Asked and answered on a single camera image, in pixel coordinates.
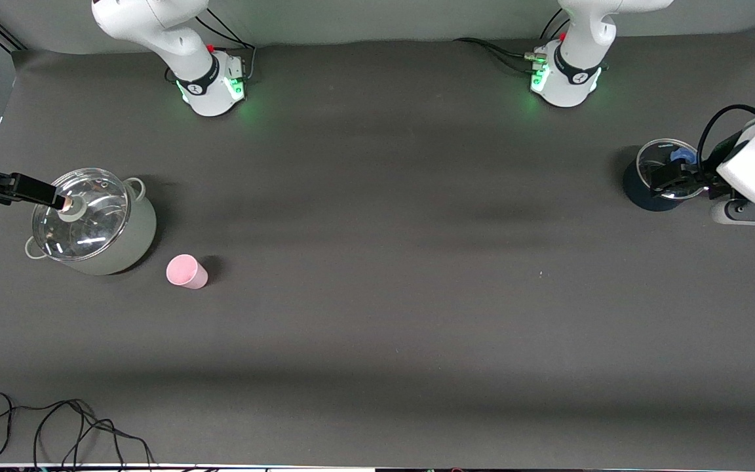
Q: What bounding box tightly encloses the sage green cooking pot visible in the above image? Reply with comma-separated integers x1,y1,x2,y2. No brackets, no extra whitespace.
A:
24,168,157,277

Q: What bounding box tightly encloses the black arm base cable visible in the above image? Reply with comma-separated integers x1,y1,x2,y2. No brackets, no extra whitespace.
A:
194,10,258,83
453,37,545,74

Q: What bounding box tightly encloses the glass pot lid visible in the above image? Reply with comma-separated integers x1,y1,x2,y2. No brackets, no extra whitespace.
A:
31,168,131,262

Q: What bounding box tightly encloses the dark blue saucepan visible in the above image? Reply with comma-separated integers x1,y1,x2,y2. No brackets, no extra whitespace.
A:
623,138,709,212

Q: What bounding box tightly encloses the black left arm base cable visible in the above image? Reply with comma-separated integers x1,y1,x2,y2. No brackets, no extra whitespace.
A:
453,37,545,74

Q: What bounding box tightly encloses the glass saucepan lid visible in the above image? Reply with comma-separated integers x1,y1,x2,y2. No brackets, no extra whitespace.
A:
636,138,709,200

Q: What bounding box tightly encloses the pink plastic cup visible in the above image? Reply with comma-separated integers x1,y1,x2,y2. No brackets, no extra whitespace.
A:
166,254,209,290

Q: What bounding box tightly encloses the black right arm base cable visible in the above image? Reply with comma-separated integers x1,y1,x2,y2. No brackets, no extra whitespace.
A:
194,10,258,83

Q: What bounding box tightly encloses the loose black floor cable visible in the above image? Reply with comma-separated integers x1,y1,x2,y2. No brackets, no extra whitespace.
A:
0,392,155,469

